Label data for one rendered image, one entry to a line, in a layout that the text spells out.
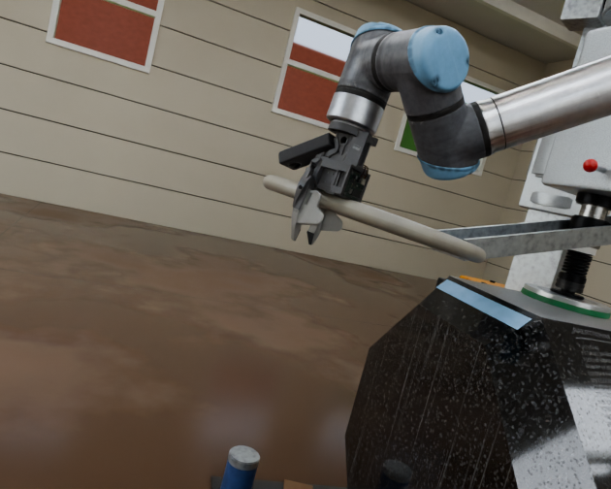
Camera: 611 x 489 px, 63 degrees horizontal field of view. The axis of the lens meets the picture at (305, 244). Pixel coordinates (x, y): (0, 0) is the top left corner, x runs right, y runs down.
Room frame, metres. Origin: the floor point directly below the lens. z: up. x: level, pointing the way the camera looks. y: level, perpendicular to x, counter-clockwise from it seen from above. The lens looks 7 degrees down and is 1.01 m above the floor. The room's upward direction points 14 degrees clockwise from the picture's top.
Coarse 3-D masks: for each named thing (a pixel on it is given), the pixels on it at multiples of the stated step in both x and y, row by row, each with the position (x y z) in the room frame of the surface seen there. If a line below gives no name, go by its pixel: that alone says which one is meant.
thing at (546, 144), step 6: (546, 138) 2.14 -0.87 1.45; (552, 138) 2.11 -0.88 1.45; (540, 144) 2.16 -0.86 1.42; (546, 144) 2.13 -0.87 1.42; (552, 144) 2.10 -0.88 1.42; (540, 150) 2.15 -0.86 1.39; (546, 150) 2.12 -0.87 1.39; (540, 156) 2.14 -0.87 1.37; (546, 156) 2.11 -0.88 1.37; (534, 162) 2.17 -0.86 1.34; (540, 162) 2.13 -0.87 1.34; (546, 162) 2.10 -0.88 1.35; (534, 168) 2.15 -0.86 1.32; (540, 168) 2.12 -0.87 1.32; (540, 174) 2.12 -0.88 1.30
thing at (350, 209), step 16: (272, 176) 0.98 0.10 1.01; (288, 192) 0.90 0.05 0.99; (320, 192) 0.86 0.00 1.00; (336, 208) 0.84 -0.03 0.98; (352, 208) 0.83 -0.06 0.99; (368, 208) 0.83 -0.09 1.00; (368, 224) 1.29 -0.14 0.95; (384, 224) 0.82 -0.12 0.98; (400, 224) 0.82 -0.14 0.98; (416, 224) 0.83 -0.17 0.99; (416, 240) 0.83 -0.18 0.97; (432, 240) 0.83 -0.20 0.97; (448, 240) 0.85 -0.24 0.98; (464, 256) 0.89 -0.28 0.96; (480, 256) 0.92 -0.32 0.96
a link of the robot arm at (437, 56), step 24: (384, 48) 0.78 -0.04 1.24; (408, 48) 0.73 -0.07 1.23; (432, 48) 0.71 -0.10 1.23; (456, 48) 0.73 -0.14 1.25; (384, 72) 0.78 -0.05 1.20; (408, 72) 0.74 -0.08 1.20; (432, 72) 0.72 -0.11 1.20; (456, 72) 0.74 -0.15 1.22; (408, 96) 0.77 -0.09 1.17; (432, 96) 0.75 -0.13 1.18; (456, 96) 0.76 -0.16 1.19
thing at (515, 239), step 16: (512, 224) 1.29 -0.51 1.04; (528, 224) 1.31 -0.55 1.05; (544, 224) 1.33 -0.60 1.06; (560, 224) 1.36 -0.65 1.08; (464, 240) 1.10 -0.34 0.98; (480, 240) 1.11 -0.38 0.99; (496, 240) 1.13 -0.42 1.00; (512, 240) 1.15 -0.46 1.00; (528, 240) 1.17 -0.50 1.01; (544, 240) 1.19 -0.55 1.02; (560, 240) 1.21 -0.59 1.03; (576, 240) 1.23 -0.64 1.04; (592, 240) 1.25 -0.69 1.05; (608, 240) 1.28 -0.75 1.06; (496, 256) 1.14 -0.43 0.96
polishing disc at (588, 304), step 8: (528, 288) 1.33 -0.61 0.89; (536, 288) 1.29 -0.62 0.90; (544, 288) 1.36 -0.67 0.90; (552, 296) 1.25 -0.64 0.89; (560, 296) 1.24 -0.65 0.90; (576, 304) 1.23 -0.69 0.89; (584, 304) 1.22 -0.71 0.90; (592, 304) 1.25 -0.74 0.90; (600, 304) 1.32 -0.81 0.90; (608, 312) 1.26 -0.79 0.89
